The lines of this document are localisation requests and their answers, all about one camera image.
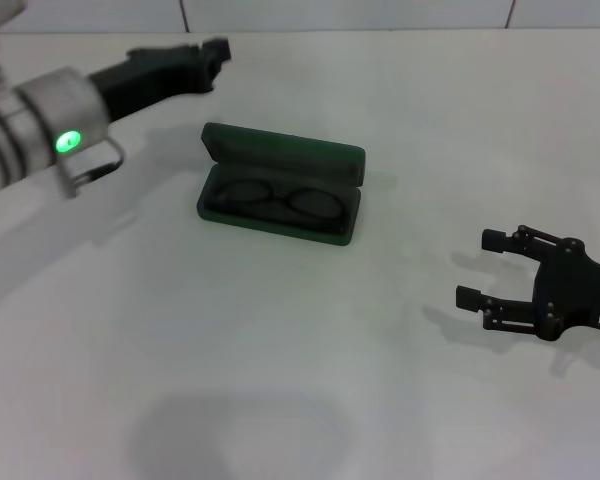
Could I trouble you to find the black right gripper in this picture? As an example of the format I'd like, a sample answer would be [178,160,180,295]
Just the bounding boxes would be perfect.
[454,224,600,343]

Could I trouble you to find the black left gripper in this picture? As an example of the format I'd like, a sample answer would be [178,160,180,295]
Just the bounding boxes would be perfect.
[87,37,233,124]

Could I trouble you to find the green glasses case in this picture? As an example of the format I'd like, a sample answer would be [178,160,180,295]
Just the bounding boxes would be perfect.
[195,121,368,249]

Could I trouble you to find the black glasses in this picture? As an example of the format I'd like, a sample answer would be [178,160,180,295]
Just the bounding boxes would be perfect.
[213,178,347,235]

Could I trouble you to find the black cable with metal plug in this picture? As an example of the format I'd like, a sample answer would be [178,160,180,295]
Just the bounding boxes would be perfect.
[54,136,127,200]

